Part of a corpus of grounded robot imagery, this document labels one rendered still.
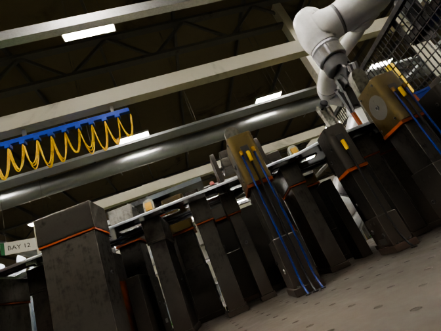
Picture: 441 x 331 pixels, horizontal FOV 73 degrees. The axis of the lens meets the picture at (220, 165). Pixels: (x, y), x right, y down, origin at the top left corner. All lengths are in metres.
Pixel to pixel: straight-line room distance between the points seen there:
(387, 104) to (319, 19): 0.42
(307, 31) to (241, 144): 0.52
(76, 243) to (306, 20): 0.90
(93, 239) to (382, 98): 0.68
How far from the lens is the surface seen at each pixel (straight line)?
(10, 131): 4.32
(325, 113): 1.17
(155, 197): 1.15
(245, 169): 0.63
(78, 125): 4.03
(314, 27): 1.05
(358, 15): 1.07
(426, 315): 0.26
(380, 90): 0.76
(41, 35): 3.28
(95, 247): 0.67
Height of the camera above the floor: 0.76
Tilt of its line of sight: 21 degrees up
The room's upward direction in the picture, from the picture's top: 23 degrees counter-clockwise
